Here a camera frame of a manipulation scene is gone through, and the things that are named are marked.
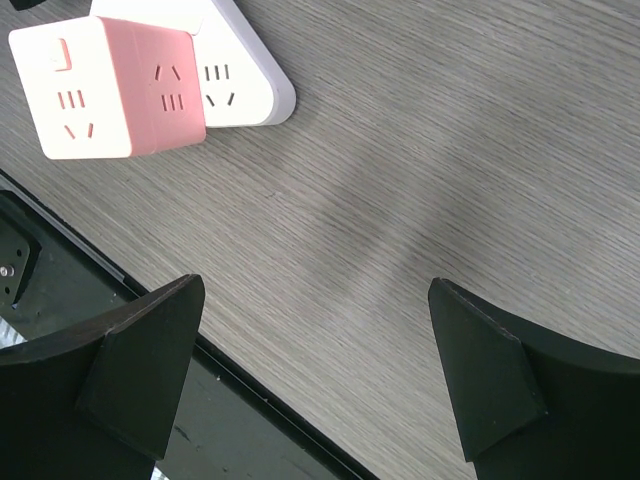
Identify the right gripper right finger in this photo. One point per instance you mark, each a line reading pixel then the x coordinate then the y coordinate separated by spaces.
pixel 530 403

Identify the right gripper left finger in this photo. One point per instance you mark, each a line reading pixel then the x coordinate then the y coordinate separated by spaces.
pixel 98 400

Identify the pink cube plug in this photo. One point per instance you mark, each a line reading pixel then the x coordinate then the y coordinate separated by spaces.
pixel 102 88

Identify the white triangular socket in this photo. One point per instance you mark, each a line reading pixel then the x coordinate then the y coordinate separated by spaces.
pixel 242 84

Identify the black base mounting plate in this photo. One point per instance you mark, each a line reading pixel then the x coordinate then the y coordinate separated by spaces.
pixel 227 425

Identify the white slotted cable duct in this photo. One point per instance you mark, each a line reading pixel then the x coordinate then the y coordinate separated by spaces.
pixel 9 336

